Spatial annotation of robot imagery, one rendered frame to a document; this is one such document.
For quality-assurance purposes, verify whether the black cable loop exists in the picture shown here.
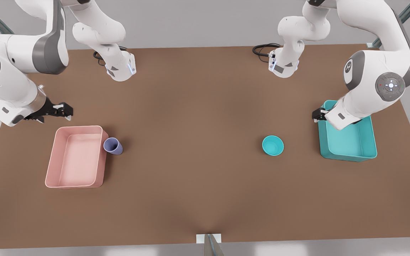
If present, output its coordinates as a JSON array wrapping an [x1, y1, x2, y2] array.
[[252, 43, 282, 64], [93, 46, 128, 66]]

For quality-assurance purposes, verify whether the teal bowl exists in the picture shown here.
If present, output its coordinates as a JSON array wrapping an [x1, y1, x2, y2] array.
[[262, 135, 284, 156]]

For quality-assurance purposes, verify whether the lavender cup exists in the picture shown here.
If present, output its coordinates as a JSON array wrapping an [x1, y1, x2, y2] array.
[[103, 137, 123, 156]]

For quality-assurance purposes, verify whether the teal rectangular box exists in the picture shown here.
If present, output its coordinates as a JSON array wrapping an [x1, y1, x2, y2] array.
[[318, 100, 378, 162]]

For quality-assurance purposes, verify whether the pink rectangular box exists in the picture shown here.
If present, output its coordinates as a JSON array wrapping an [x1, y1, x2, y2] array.
[[45, 125, 109, 189]]

